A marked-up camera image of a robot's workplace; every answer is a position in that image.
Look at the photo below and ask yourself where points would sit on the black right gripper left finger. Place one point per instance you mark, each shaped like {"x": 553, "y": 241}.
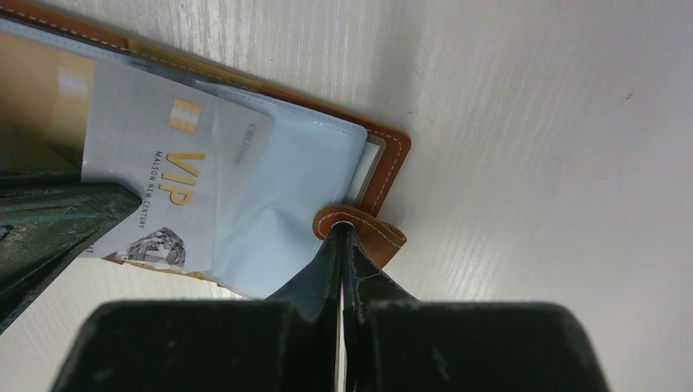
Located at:
{"x": 286, "y": 342}

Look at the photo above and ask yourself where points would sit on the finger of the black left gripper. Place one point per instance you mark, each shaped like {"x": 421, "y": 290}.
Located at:
{"x": 48, "y": 218}

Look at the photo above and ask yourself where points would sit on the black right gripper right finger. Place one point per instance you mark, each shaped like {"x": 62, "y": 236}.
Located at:
{"x": 395, "y": 342}

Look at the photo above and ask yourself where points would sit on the yellow card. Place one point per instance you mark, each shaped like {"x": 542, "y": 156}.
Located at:
{"x": 45, "y": 104}

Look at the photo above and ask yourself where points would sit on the silver VIP card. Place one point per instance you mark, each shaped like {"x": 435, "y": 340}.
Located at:
{"x": 184, "y": 152}

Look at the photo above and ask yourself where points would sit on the brown leather card holder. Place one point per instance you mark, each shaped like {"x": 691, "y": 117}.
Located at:
{"x": 320, "y": 166}

